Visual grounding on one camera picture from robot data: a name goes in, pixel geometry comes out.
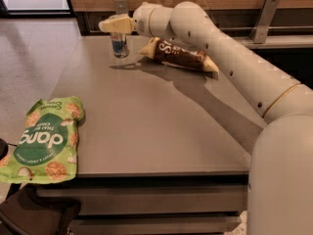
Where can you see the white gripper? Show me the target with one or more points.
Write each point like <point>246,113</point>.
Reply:
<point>141,20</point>

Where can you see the silver blue redbull can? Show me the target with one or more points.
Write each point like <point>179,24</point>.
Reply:
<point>119,45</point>

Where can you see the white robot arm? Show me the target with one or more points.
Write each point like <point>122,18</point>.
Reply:
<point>280,185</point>

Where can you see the yellow brown chip bag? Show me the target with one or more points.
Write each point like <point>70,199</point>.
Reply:
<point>172,55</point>

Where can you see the green rice chip bag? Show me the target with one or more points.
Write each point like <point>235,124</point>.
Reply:
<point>47,150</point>

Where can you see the black round object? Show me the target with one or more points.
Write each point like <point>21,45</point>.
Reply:
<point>3,148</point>

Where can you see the upper grey drawer front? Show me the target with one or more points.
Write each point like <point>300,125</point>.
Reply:
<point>146,200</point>

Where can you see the grey drawer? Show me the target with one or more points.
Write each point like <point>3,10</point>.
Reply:
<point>164,225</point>
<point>146,200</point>

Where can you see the lower grey drawer front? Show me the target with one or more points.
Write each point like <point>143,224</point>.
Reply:
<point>164,225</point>

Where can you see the dark chair seat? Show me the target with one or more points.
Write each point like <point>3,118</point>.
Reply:
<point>24,213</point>

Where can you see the left metal bracket post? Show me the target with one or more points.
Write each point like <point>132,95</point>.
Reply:
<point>121,6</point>

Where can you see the metal bracket post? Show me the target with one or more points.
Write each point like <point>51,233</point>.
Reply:
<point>260,31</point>
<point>121,6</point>

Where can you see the right metal bracket post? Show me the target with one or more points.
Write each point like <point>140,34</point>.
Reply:
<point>260,31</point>

